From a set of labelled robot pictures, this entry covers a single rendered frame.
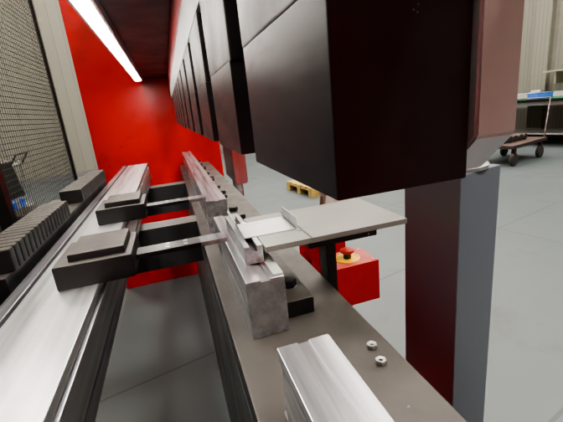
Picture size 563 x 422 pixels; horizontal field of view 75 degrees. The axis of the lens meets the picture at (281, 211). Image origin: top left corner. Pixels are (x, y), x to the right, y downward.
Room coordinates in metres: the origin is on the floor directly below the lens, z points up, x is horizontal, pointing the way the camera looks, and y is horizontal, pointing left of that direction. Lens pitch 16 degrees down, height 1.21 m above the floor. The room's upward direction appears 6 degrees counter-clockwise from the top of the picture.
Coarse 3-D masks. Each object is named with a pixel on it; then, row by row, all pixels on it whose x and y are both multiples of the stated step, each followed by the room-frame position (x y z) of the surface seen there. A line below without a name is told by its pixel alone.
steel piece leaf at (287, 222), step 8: (288, 216) 0.66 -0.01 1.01; (240, 224) 0.67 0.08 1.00; (248, 224) 0.67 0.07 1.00; (256, 224) 0.66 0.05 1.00; (264, 224) 0.66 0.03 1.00; (272, 224) 0.65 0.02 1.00; (280, 224) 0.65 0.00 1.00; (288, 224) 0.64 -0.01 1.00; (296, 224) 0.62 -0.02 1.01; (248, 232) 0.62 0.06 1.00; (256, 232) 0.62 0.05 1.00; (264, 232) 0.62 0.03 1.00; (272, 232) 0.61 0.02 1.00
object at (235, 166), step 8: (224, 152) 0.67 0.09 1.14; (232, 152) 0.58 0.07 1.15; (232, 160) 0.58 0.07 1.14; (240, 160) 0.58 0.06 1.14; (232, 168) 0.59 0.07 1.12; (240, 168) 0.58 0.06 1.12; (232, 176) 0.61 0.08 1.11; (240, 176) 0.58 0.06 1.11; (240, 184) 0.59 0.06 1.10; (240, 192) 0.60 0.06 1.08
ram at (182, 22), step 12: (180, 0) 0.71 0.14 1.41; (192, 0) 0.54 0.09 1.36; (180, 12) 0.75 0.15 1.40; (192, 12) 0.56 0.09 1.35; (180, 24) 0.80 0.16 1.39; (192, 24) 0.59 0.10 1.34; (168, 36) 1.40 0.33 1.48; (180, 36) 0.85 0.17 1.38; (168, 48) 1.57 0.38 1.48; (180, 48) 0.91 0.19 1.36; (168, 60) 1.82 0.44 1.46; (180, 60) 0.98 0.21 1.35; (168, 72) 2.13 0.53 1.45; (168, 84) 2.58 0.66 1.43
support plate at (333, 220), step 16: (304, 208) 0.75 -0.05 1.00; (320, 208) 0.73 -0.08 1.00; (336, 208) 0.72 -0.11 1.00; (352, 208) 0.71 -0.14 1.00; (368, 208) 0.70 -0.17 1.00; (384, 208) 0.69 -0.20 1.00; (304, 224) 0.64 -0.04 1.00; (320, 224) 0.63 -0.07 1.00; (336, 224) 0.62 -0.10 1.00; (352, 224) 0.61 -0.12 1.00; (368, 224) 0.60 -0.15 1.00; (384, 224) 0.61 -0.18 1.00; (272, 240) 0.57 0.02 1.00; (288, 240) 0.57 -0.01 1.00; (304, 240) 0.57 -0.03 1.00; (320, 240) 0.57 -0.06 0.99
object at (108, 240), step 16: (80, 240) 0.57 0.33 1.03; (96, 240) 0.56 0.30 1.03; (112, 240) 0.55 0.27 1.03; (128, 240) 0.58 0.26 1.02; (176, 240) 0.61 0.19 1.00; (192, 240) 0.60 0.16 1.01; (208, 240) 0.59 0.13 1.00; (224, 240) 0.60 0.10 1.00; (64, 256) 0.54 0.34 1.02; (80, 256) 0.51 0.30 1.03; (96, 256) 0.52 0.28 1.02; (112, 256) 0.51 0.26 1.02; (128, 256) 0.52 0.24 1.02; (144, 256) 0.56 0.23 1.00; (64, 272) 0.49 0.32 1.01; (80, 272) 0.50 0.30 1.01; (96, 272) 0.51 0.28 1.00; (112, 272) 0.51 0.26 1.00; (128, 272) 0.52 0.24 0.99; (64, 288) 0.49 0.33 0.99
